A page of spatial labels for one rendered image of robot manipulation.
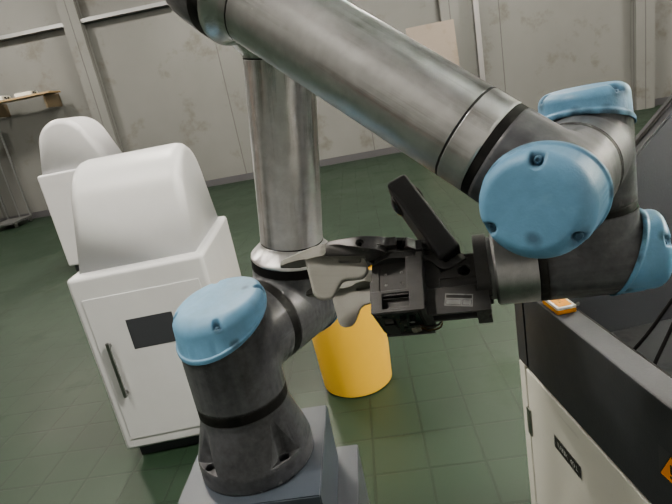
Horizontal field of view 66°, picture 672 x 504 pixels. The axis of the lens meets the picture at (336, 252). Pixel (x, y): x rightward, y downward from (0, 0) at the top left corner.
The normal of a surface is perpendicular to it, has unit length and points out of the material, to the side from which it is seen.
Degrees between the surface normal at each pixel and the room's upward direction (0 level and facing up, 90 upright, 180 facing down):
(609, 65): 90
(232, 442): 72
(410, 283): 43
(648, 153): 90
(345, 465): 0
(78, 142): 90
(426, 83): 57
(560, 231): 90
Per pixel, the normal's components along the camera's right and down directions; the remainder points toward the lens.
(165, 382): 0.07, 0.29
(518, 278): -0.23, 0.32
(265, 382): 0.76, 0.06
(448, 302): -0.31, -0.46
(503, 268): -0.28, 0.02
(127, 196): 0.00, -0.04
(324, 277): -0.05, -0.48
